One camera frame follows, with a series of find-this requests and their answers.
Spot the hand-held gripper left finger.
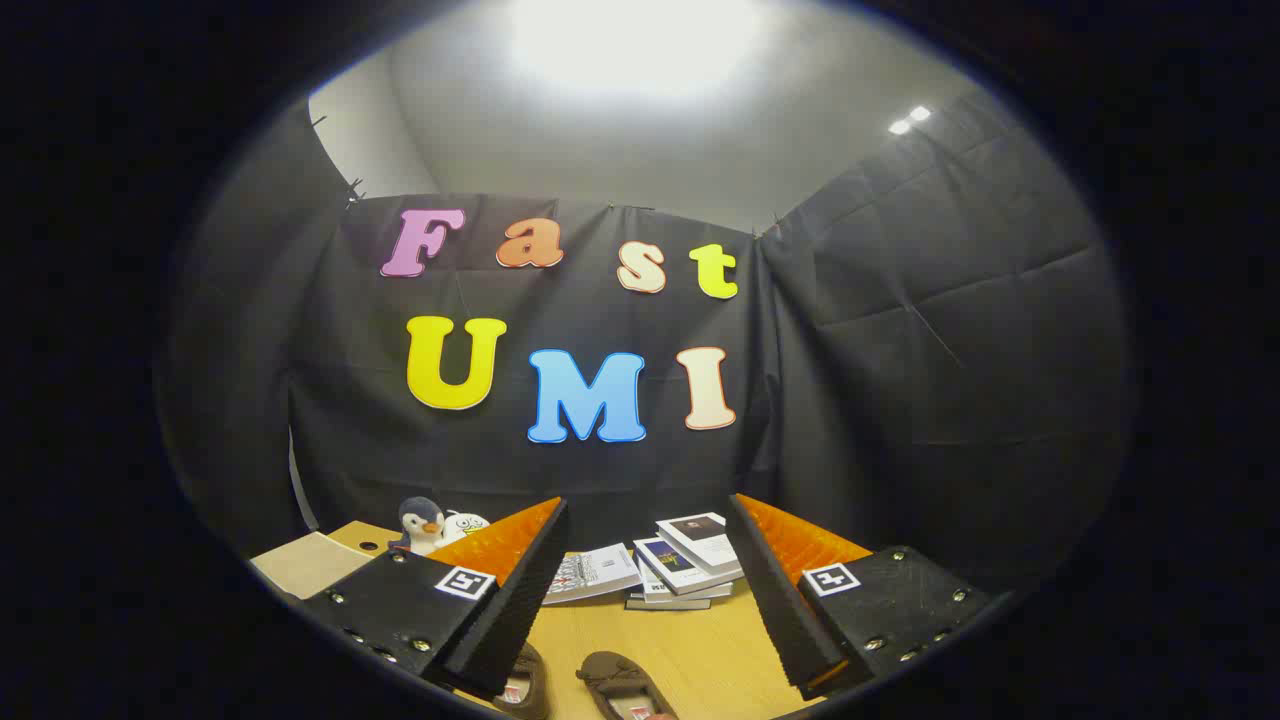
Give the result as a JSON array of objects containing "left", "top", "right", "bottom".
[{"left": 300, "top": 497, "right": 571, "bottom": 699}]

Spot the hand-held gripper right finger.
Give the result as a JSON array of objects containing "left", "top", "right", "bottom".
[{"left": 727, "top": 493, "right": 993, "bottom": 701}]

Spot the brown fuzzy shoe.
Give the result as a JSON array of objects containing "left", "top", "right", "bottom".
[
  {"left": 492, "top": 643, "right": 550, "bottom": 720},
  {"left": 576, "top": 651, "right": 679, "bottom": 720}
]

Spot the beige fabric storage box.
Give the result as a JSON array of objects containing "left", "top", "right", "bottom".
[{"left": 250, "top": 532, "right": 377, "bottom": 601}]

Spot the patterned cover book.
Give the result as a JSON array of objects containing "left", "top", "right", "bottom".
[{"left": 543, "top": 543, "right": 643, "bottom": 605}]

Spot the white duck plush toy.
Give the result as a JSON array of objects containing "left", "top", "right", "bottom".
[{"left": 438, "top": 511, "right": 491, "bottom": 547}]

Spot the white book with blue cover picture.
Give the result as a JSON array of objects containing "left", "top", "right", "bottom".
[{"left": 632, "top": 537, "right": 743, "bottom": 597}]

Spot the grey penguin plush toy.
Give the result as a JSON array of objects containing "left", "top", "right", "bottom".
[{"left": 388, "top": 497, "right": 447, "bottom": 557}]

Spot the black backdrop cloth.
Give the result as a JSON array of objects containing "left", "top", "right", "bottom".
[{"left": 160, "top": 95, "right": 1136, "bottom": 601}]

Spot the large ceiling light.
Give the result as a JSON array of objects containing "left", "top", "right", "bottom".
[{"left": 508, "top": 0, "right": 766, "bottom": 96}]

